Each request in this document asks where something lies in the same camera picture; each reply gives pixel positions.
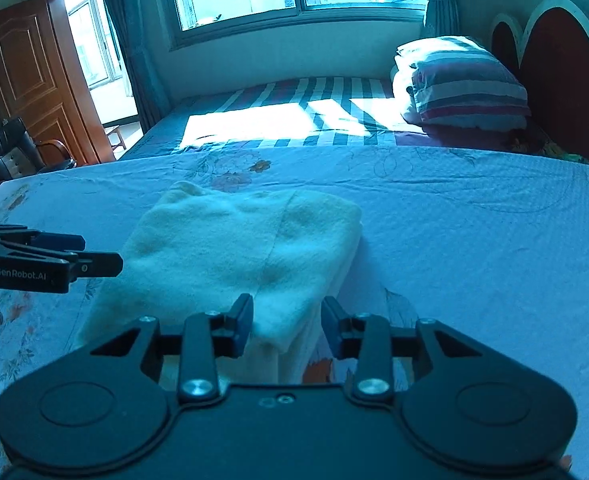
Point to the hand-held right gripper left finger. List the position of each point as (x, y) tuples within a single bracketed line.
[(244, 321)]

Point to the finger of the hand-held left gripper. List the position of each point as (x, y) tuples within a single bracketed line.
[(59, 242), (97, 264)]

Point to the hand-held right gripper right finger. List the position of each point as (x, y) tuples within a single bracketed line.
[(330, 322)]

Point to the cream knit sweater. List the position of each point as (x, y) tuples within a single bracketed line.
[(224, 250)]

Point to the black office chair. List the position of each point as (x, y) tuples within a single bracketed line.
[(4, 155)]

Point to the small wooden stool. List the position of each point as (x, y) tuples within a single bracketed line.
[(117, 132)]

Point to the blue floral blanket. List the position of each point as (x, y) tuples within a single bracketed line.
[(474, 240)]

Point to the wooden door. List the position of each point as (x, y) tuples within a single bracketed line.
[(24, 70)]

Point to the balcony window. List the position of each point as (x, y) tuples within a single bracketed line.
[(89, 35)]

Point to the long blue curtain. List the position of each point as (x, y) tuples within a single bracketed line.
[(129, 35)]

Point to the striped bed sheet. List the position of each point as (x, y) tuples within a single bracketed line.
[(254, 97)]

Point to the white pillow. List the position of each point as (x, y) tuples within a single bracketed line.
[(404, 85)]

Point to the striped pillow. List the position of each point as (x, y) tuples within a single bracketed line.
[(469, 90)]

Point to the colourful patterned cloth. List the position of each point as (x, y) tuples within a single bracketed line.
[(559, 151)]

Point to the red and white headboard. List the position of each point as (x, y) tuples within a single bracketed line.
[(559, 75)]

